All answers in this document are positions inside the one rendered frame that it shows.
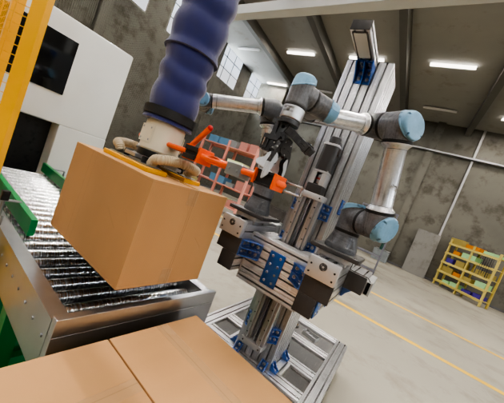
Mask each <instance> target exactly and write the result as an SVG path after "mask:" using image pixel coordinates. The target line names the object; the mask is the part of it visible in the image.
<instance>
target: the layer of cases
mask: <svg viewBox="0 0 504 403"><path fill-rule="evenodd" d="M0 403H292V402H291V401H290V400H289V399H288V398H287V397H286V396H285V395H283V394H282V393H281V392H280V391H279V390H278V389H277V388H276V387H274V386H273V385H272V384H271V383H270V382H269V381H268V380H267V379H265V378H264V376H263V375H261V374H260V372H259V371H257V370H256V369H255V368H254V367H253V366H252V365H251V364H250V363H248V362H247V361H246V360H245V359H244V358H243V357H242V356H241V355H239V354H238V353H237V352H236V351H235V350H234V349H233V348H232V347H230V346H229V345H228V344H227V343H226V342H225V341H224V340H223V339H221V338H220V337H219V336H218V335H217V334H216V333H215V332H214V331H213V330H212V329H211V328H210V327H209V326H208V325H207V324H206V323H204V322H203V321H202V320H201V319H200V318H199V317H198V316H193V317H188V318H184V319H182V320H178V321H173V322H170V323H166V324H163V325H158V326H155V327H152V328H149V329H143V330H140V331H137V332H133V333H128V334H125V335H122V336H119V337H113V338H111V339H110V340H109V341H108V340H104V341H99V342H95V343H92V344H89V345H84V346H80V347H78V348H74V349H69V350H66V351H62V352H59V353H54V354H51V355H48V356H44V357H39V358H36V359H33V360H29V361H24V362H21V363H17V364H15V365H9V366H7V367H3V368H0Z"/></svg>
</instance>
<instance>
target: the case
mask: <svg viewBox="0 0 504 403"><path fill-rule="evenodd" d="M226 200H227V198H226V197H224V196H222V195H221V194H217V193H215V192H214V191H211V190H208V189H207V188H204V187H202V186H194V185H191V184H188V183H185V182H181V181H179V180H178V179H176V178H172V177H171V176H169V175H166V177H163V176H159V175H156V174H151V173H147V172H145V171H143V170H140V169H139V168H137V167H135V166H132V165H130V164H128V163H126V162H124V161H122V160H120V159H118V158H116V157H114V156H112V155H110V154H108V153H105V152H103V149H100V148H98V147H95V146H90V145H87V144H85V143H82V142H77V145H76V148H75V151H74V155H73V157H72V160H71V163H70V167H69V169H68V172H67V175H66V179H65V181H64V184H63V187H62V191H61V193H60V196H59V199H58V203H57V205H56V208H55V211H54V215H53V218H52V221H51V225H52V226H53V227H54V228H55V229H56V230H57V231H58V232H59V233H60V234H61V235H62V236H63V237H64V238H65V239H66V240H67V241H68V242H69V243H70V244H71V245H72V246H73V247H74V248H75V249H76V250H77V251H78V253H79V254H80V255H81V256H82V257H83V258H84V259H85V260H86V261H87V262H88V263H89V264H90V265H91V266H92V267H93V268H94V269H95V270H96V271H97V272H98V273H99V274H100V275H101V276H102V277H103V278H104V279H105V281H106V282H107V283H108V284H109V285H110V286H111V287H112V288H113V289H114V290H118V289H129V288H134V287H141V286H147V285H157V284H163V283H170V282H176V281H186V280H192V279H198V275H199V274H200V271H201V268H202V265H203V262H204V261H205V258H206V254H207V252H208V249H209V247H210V243H211V241H212V239H213V236H214V233H215V230H216V228H217V225H218V222H219V219H220V217H221V215H222V211H223V209H224V206H225V204H226Z"/></svg>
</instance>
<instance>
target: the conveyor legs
mask: <svg viewBox="0 0 504 403"><path fill-rule="evenodd" d="M16 341H17V338H16V336H15V334H14V331H13V328H12V326H11V324H10V321H9V318H8V317H7V314H6V311H5V308H4V306H3V307H2V311H1V313H0V368H3V367H7V366H8V364H9V361H10V359H11V358H12V357H17V356H21V355H23V354H22V351H21V348H20V346H19V345H16V346H15V343H16Z"/></svg>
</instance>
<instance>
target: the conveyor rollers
mask: <svg viewBox="0 0 504 403"><path fill-rule="evenodd" d="M1 174H2V175H3V177H4V178H5V179H6V180H7V181H8V182H9V183H10V185H11V186H12V187H13V189H14V190H15V191H16V193H17V194H18V195H19V197H20V198H21V199H22V200H23V201H24V202H25V203H26V205H27V206H28V207H29V209H30V210H31V211H32V213H33V214H34V215H35V217H36V218H37V219H38V225H37V228H36V230H35V233H34V236H26V234H25V233H24V231H23V230H22V228H21V226H20V225H19V224H18V222H17V221H16V219H15V218H14V216H13V215H12V213H11V212H10V211H9V209H8V208H7V206H6V204H4V206H3V211H4V212H5V214H6V216H7V217H8V218H9V220H10V222H11V224H12V225H13V227H14V228H15V230H16V231H17V233H18V235H19V236H20V238H21V239H22V241H23V242H24V244H25V246H26V248H27V249H28V250H29V251H30V254H31V255H32V257H33V258H34V260H35V261H36V263H37V264H38V266H39V268H40V270H41V271H42V272H43V274H44V275H45V277H46V279H47V281H48V282H49V283H50V285H51V287H52V288H53V290H54V292H55V293H56V294H57V296H58V298H59V299H60V301H61V303H62V304H63V305H64V307H65V308H66V311H67V312H68V313H73V312H78V311H83V310H88V309H97V308H102V307H107V306H112V305H121V304H126V303H131V302H136V301H145V300H150V299H155V298H160V297H169V296H174V295H179V294H184V293H187V289H186V288H180V289H175V288H176V287H177V282H170V283H163V284H157V285H147V286H141V287H134V288H129V289H118V290H114V289H113V288H112V287H111V286H110V285H109V284H108V283H107V282H106V281H105V279H104V278H103V277H102V276H101V275H100V274H99V273H98V272H97V271H96V270H95V269H94V268H93V267H92V266H91V265H90V264H89V263H88V262H87V261H86V260H85V259H84V258H83V257H82V256H81V255H80V254H79V253H78V251H77V250H76V249H75V248H74V247H73V246H72V245H71V244H70V243H69V242H68V241H67V240H66V239H65V238H64V237H63V236H62V235H61V234H60V233H59V232H58V231H57V230H56V229H55V228H54V227H53V226H52V225H51V221H52V218H53V215H54V211H55V208H56V205H57V203H58V199H59V196H60V193H61V191H62V189H61V188H60V187H59V186H57V185H56V184H55V183H54V182H53V181H52V180H51V179H49V178H48V177H47V176H46V175H45V174H38V173H34V172H30V171H25V170H18V169H14V168H10V167H5V166H3V167H2V170H1ZM167 289H168V290H167ZM161 290H163V291H161ZM155 291H157V292H155ZM150 292H152V293H150ZM139 293H140V294H139ZM133 294H135V295H133ZM127 295H129V296H127ZM122 296H124V297H122ZM111 297H113V298H111ZM104 298H108V299H104ZM99 299H102V300H99ZM93 300H97V301H93ZM82 301H85V302H82ZM76 302H80V303H76ZM71 303H74V304H71ZM65 304H69V305H65Z"/></svg>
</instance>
